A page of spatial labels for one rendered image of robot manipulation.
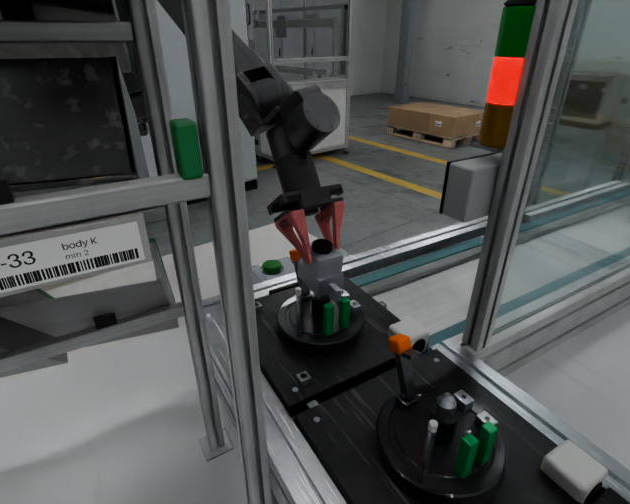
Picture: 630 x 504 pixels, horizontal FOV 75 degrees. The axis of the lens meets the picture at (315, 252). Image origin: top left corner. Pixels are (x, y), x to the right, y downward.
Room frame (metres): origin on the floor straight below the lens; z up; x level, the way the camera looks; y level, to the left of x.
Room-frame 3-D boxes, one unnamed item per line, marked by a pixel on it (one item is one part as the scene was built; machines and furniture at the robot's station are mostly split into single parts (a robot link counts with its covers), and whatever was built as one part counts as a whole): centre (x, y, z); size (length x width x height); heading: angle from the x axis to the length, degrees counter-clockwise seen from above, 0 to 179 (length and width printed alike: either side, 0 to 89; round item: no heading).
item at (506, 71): (0.52, -0.23, 1.33); 0.05 x 0.05 x 0.05
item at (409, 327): (0.49, -0.14, 0.97); 0.05 x 0.05 x 0.04; 31
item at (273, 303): (0.53, -0.01, 0.96); 0.24 x 0.24 x 0.02; 31
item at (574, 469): (0.31, -0.14, 1.01); 0.24 x 0.24 x 0.13; 31
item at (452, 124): (6.27, -1.79, 0.20); 1.20 x 0.80 x 0.41; 38
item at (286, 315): (0.53, -0.01, 0.98); 0.14 x 0.14 x 0.02
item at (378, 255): (0.80, -0.17, 0.91); 0.89 x 0.06 x 0.11; 121
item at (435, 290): (0.66, -0.28, 0.91); 0.84 x 0.28 x 0.10; 121
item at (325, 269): (0.52, -0.01, 1.08); 0.08 x 0.04 x 0.07; 31
